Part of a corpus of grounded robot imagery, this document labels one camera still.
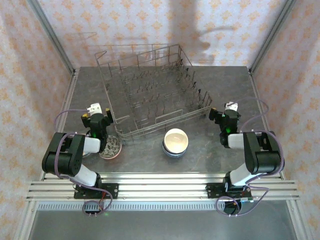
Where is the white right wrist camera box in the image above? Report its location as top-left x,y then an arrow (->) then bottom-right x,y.
224,101 -> 239,113

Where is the black electronics module green board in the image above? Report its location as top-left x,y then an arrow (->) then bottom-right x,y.
223,196 -> 255,217

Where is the grey metal panel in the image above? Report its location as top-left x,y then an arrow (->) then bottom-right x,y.
27,210 -> 298,240

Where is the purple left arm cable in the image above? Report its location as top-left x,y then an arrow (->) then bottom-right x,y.
54,108 -> 113,218

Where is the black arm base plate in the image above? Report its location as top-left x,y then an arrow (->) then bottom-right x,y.
206,182 -> 252,200
73,182 -> 119,200

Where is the aluminium frame post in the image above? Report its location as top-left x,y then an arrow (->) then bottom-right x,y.
26,0 -> 77,75
248,0 -> 298,76

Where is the aluminium table side rail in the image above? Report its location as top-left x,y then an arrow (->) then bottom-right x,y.
248,71 -> 286,181
38,71 -> 79,181

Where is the grey wire dish rack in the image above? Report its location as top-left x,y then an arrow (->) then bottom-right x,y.
94,43 -> 213,146

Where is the aluminium frame leg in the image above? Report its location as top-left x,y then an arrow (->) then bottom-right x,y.
286,199 -> 310,240
13,199 -> 38,240

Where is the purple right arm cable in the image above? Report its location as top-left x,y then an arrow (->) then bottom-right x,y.
215,97 -> 286,218

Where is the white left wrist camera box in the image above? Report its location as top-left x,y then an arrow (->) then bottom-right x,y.
86,102 -> 103,115

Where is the grey slotted cable duct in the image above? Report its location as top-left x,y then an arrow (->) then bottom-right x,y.
36,201 -> 227,211

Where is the small black connector box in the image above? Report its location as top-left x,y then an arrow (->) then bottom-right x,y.
82,201 -> 106,217

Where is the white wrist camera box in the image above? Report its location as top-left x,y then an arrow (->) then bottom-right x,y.
86,102 -> 103,115
224,101 -> 239,113

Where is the aluminium mounting rail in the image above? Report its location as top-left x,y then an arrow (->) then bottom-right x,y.
25,171 -> 301,202

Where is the leaf patterned pink bowl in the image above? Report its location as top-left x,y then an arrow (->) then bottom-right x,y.
98,134 -> 123,161

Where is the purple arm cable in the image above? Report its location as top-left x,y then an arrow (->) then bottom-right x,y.
215,97 -> 286,218
54,108 -> 113,218

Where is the plain cream bowl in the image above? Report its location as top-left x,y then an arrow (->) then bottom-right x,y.
163,127 -> 190,155

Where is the blue yellow patterned bowl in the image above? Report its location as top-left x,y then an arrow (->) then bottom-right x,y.
161,143 -> 189,159

